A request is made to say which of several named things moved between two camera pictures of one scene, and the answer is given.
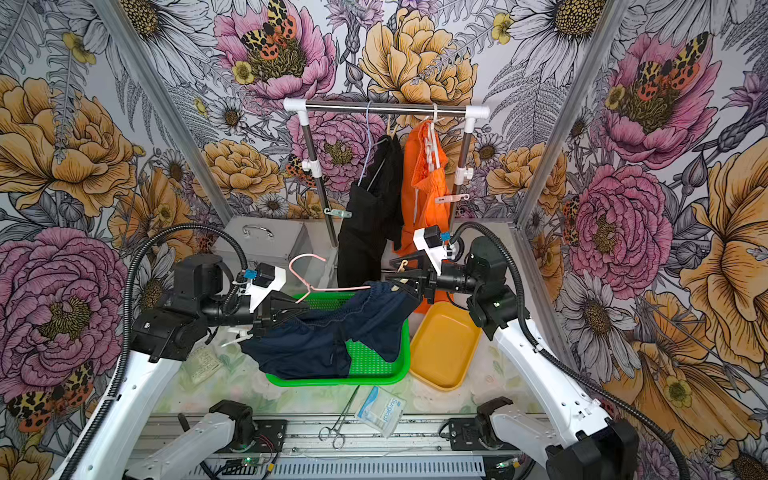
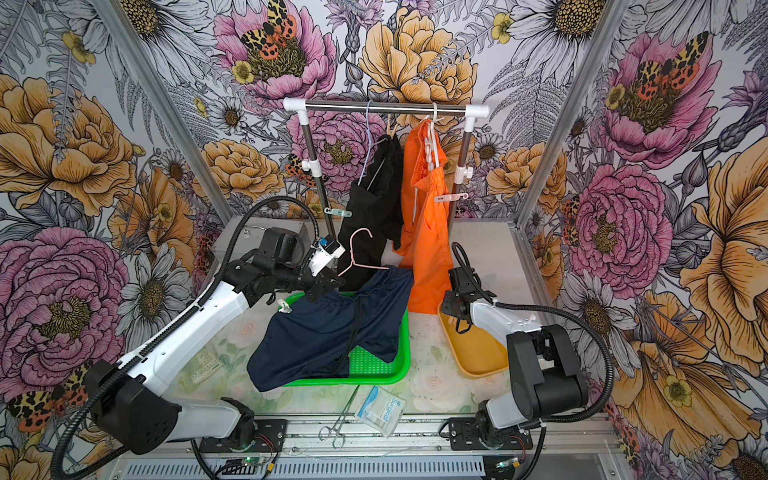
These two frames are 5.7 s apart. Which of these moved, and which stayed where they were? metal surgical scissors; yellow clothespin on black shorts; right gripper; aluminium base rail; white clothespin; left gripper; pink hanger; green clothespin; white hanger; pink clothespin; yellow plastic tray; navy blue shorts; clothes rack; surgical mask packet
Moved: yellow plastic tray; left gripper; white clothespin; navy blue shorts; pink hanger; right gripper
Stayed: surgical mask packet; yellow clothespin on black shorts; clothes rack; pink clothespin; green clothespin; white hanger; aluminium base rail; metal surgical scissors
